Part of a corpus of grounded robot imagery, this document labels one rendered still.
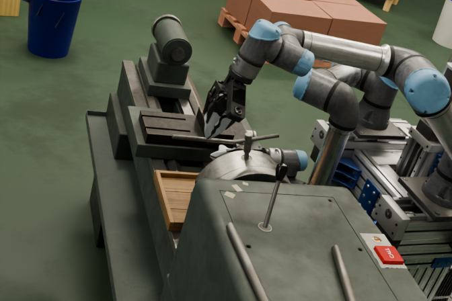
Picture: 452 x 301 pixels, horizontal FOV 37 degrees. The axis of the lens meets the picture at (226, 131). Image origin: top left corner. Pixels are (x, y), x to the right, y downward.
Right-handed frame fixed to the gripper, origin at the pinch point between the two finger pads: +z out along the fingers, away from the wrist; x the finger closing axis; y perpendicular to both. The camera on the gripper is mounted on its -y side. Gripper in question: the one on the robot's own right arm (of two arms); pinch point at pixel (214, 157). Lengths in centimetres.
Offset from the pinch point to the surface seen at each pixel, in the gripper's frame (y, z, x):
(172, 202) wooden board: -1.4, 11.0, -19.1
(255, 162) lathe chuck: -26.3, -2.3, 16.1
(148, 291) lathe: -10, 14, -54
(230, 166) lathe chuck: -26.3, 5.1, 13.8
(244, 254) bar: -72, 16, 20
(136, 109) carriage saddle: 55, 17, -15
